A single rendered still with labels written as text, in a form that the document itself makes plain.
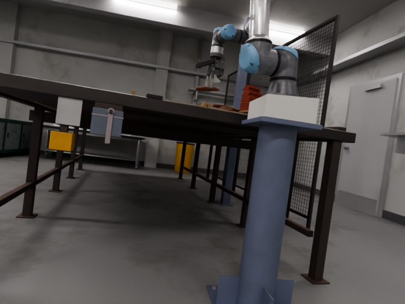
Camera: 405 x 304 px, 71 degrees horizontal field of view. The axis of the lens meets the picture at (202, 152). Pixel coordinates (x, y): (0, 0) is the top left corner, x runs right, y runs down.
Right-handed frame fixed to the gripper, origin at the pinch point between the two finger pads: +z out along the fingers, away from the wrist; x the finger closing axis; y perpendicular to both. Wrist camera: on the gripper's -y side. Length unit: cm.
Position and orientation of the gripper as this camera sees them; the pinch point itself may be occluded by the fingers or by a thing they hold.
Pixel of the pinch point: (207, 88)
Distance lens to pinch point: 169.8
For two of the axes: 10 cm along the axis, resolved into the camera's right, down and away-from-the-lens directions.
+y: 9.5, 1.4, 2.8
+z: -1.5, 9.9, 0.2
